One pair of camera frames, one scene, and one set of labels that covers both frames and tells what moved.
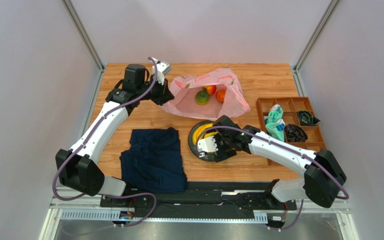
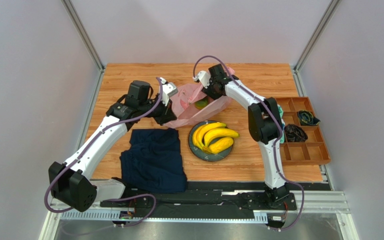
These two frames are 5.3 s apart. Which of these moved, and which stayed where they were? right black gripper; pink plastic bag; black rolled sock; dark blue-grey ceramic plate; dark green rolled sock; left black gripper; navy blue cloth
Moved: left black gripper; pink plastic bag; right black gripper
Stayed: black rolled sock; dark blue-grey ceramic plate; dark green rolled sock; navy blue cloth
